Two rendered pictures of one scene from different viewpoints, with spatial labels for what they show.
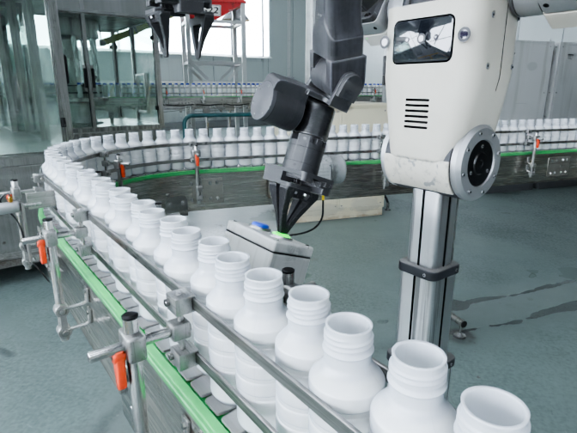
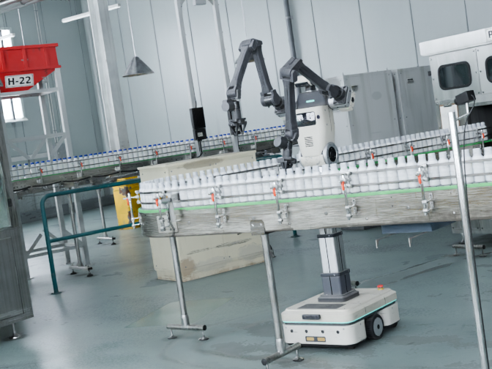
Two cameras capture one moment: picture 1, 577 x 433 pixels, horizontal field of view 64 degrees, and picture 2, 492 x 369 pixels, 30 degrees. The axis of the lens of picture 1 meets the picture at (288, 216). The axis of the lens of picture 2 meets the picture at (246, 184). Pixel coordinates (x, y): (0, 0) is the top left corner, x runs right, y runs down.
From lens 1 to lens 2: 4.78 m
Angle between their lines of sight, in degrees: 20
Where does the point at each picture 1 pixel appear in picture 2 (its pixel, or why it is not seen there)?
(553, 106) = (408, 131)
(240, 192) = not seen: hidden behind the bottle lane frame
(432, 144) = (316, 150)
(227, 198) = not seen: hidden behind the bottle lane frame
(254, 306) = (298, 172)
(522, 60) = (366, 91)
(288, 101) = (283, 140)
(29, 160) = not seen: outside the picture
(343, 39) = (293, 125)
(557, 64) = (400, 89)
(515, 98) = (369, 128)
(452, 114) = (320, 140)
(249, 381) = (299, 185)
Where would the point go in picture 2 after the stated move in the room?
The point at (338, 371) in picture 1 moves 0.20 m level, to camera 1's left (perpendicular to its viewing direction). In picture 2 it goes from (315, 171) to (281, 176)
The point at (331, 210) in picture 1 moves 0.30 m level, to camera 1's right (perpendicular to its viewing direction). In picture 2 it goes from (221, 263) to (249, 258)
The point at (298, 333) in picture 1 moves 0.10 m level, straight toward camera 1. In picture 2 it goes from (307, 172) to (313, 172)
